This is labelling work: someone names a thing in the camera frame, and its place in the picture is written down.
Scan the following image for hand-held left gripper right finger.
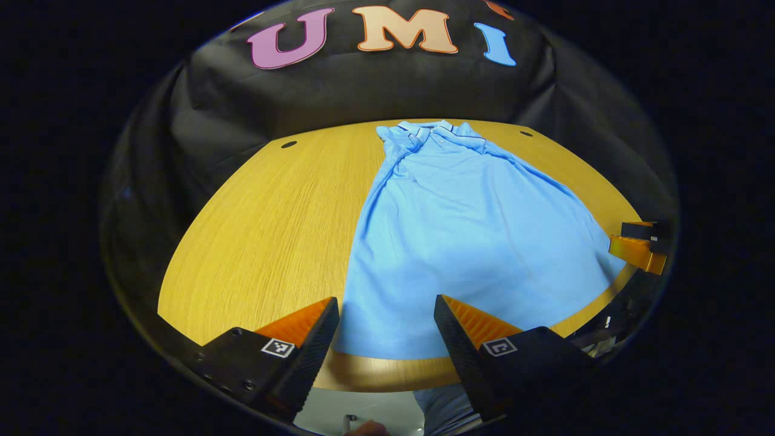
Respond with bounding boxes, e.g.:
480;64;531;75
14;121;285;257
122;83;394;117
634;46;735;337
434;294;598;423

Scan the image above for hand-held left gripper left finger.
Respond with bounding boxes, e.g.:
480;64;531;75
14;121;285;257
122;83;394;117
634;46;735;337
193;296;340;423

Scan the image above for light blue polo T-shirt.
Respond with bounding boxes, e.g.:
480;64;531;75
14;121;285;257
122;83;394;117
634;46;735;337
333;120;627;361

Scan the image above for person's grey trousers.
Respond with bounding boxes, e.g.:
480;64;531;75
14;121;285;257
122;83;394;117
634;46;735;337
414;383;485;436

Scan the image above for black backdrop cloth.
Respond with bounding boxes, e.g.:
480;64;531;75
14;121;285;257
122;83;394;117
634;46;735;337
100;0;679;340

